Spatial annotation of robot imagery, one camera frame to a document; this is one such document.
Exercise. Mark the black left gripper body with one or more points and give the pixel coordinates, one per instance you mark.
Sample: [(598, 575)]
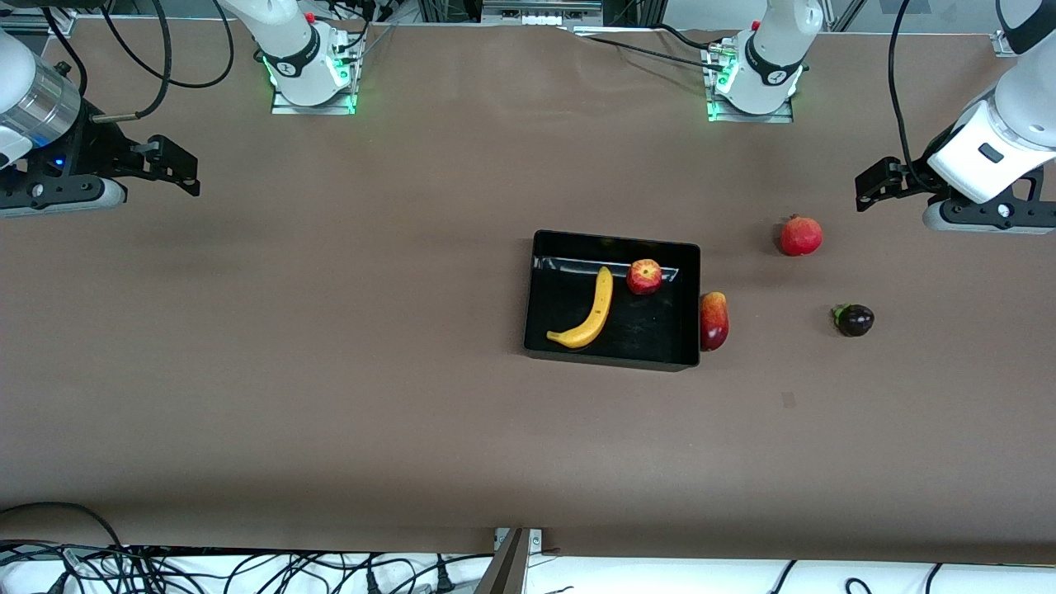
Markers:
[(914, 176)]

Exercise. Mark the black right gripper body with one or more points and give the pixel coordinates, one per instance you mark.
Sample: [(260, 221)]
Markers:
[(97, 154)]

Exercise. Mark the red yellow apple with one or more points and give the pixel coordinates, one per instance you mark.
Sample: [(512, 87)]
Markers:
[(644, 277)]

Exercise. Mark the black rectangular plastic tray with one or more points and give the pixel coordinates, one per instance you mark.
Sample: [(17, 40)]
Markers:
[(627, 330)]

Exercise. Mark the yellow banana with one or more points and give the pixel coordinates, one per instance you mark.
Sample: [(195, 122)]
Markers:
[(596, 318)]

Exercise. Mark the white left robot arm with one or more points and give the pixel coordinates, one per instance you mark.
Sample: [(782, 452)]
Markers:
[(771, 58)]

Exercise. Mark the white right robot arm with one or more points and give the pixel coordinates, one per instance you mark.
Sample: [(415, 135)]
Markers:
[(293, 41)]

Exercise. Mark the red pomegranate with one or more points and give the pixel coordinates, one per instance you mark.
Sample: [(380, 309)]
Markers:
[(801, 236)]

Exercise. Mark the dark purple eggplant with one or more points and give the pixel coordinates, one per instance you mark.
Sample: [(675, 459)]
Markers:
[(855, 320)]

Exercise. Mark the red yellow mango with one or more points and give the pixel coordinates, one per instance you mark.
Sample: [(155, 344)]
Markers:
[(714, 322)]

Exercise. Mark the brown table cover sheet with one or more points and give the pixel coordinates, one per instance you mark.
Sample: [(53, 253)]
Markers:
[(330, 330)]

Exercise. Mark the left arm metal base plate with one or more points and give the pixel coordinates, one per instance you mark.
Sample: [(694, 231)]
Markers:
[(780, 117)]

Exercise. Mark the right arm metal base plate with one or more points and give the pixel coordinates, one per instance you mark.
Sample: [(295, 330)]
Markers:
[(285, 107)]

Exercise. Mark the silver corner bracket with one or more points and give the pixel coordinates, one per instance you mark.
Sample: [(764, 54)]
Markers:
[(1005, 45)]

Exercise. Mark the grey metal frame rail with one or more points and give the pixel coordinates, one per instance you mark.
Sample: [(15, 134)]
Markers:
[(540, 10)]

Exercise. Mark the metal bracket with strut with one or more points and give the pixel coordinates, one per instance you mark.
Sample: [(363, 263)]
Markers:
[(511, 561)]

